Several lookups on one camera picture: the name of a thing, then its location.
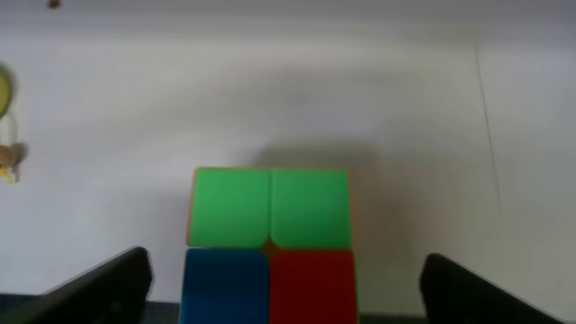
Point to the white shelf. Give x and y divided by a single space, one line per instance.
315 90

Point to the many-coloured puzzle cube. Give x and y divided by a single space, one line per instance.
270 252

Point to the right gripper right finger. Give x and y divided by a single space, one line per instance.
463 301

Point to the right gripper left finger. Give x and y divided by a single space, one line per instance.
99 292

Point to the yellow rattle drum toy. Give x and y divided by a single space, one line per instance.
6 155

